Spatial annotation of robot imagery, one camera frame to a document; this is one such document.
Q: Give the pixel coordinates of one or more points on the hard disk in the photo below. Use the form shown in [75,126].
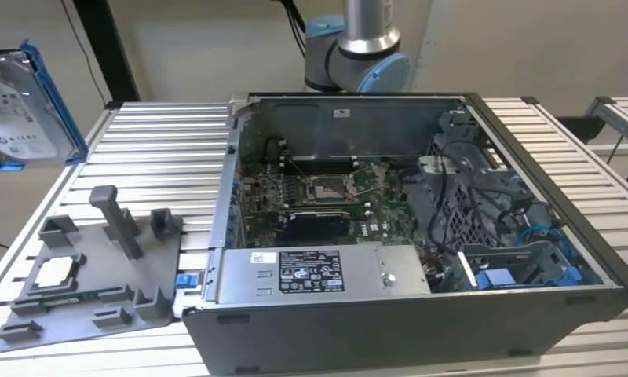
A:
[20,118]

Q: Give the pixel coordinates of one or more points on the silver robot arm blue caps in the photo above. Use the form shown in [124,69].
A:
[361,43]

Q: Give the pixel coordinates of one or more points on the grey metal disk bay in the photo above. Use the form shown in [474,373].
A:
[534,255]

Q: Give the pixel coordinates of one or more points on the silver CPU chip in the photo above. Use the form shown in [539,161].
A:
[57,271]

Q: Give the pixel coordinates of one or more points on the grey parts rack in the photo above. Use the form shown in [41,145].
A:
[99,275]

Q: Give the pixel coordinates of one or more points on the blue case latch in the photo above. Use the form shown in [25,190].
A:
[185,282]

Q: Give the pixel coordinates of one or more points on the thin metal locking lever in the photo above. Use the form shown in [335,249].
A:
[301,168]

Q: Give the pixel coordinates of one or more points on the black RAM slot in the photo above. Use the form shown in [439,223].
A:
[319,169]
[319,160]

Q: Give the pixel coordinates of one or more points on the silver power supply with label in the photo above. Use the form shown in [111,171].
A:
[240,275]

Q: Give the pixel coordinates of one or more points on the white sticker in case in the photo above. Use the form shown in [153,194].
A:
[341,112]

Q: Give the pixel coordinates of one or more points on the CPU socket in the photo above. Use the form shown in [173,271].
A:
[328,187]

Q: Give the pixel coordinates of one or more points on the black graphics card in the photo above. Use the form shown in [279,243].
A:
[319,225]

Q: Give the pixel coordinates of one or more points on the green motherboard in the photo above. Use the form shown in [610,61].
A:
[387,220]

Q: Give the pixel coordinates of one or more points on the black open PC case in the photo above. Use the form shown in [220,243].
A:
[345,337]

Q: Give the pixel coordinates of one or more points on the grey perforated drive cage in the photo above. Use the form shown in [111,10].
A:
[450,204]

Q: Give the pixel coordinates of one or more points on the blue carrier in bay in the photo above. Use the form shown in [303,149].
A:
[495,279]

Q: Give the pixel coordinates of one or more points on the black stand post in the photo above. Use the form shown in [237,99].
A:
[112,47]

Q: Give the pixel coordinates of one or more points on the black table bracket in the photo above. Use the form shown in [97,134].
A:
[580,129]

